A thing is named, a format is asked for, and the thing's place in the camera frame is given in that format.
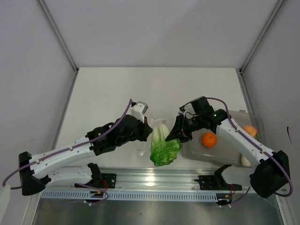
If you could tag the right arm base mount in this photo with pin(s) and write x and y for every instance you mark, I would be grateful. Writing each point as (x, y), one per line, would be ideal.
(211, 182)

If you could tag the right aluminium frame post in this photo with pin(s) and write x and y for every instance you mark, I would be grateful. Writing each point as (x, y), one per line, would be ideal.
(275, 12)

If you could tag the left aluminium frame post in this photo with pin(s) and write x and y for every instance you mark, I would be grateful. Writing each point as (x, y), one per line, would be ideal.
(57, 34)

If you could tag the white slotted cable duct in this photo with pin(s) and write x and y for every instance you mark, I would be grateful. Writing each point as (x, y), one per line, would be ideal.
(132, 196)

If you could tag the green lettuce leaf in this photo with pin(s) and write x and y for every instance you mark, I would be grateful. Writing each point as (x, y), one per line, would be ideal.
(163, 152)

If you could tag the clear plastic food container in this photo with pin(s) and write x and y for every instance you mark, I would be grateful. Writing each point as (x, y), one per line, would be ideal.
(223, 152)

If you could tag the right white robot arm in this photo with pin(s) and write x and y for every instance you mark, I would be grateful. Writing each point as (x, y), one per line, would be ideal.
(269, 172)

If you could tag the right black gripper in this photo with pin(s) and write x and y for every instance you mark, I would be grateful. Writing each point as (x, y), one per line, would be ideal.
(179, 131)

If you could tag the aluminium frame post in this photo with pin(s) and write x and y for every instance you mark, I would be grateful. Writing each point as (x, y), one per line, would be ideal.
(275, 12)
(57, 34)

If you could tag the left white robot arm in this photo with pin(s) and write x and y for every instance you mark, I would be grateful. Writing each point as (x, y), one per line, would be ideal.
(40, 171)

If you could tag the clear zip top bag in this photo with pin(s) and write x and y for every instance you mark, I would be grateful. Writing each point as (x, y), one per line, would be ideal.
(156, 140)

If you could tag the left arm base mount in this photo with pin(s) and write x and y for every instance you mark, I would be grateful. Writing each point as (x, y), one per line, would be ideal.
(108, 181)

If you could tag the aluminium mounting rail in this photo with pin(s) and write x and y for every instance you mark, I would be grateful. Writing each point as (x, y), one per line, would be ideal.
(127, 179)

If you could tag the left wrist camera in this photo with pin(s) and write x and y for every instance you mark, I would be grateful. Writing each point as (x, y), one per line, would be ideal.
(138, 110)

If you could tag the peach fruit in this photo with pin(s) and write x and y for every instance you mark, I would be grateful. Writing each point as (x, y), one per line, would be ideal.
(252, 131)

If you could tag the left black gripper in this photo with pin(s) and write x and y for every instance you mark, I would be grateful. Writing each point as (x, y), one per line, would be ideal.
(146, 130)

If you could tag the orange fruit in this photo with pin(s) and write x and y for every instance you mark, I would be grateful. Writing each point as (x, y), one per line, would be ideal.
(209, 140)

